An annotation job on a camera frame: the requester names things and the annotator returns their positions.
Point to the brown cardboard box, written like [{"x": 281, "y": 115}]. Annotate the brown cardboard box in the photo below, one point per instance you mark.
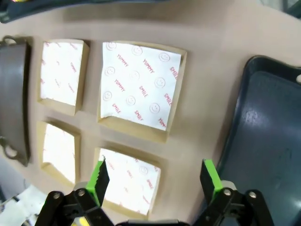
[
  {"x": 158, "y": 193},
  {"x": 83, "y": 77},
  {"x": 77, "y": 153},
  {"x": 131, "y": 127}
]

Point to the white printed paper liner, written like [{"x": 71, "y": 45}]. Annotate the white printed paper liner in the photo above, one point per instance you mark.
[
  {"x": 61, "y": 75},
  {"x": 131, "y": 179},
  {"x": 138, "y": 82},
  {"x": 58, "y": 153}
]

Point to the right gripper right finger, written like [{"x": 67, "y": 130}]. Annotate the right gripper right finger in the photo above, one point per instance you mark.
[{"x": 235, "y": 209}]

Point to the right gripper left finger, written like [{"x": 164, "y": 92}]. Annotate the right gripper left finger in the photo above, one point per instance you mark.
[{"x": 77, "y": 207}]

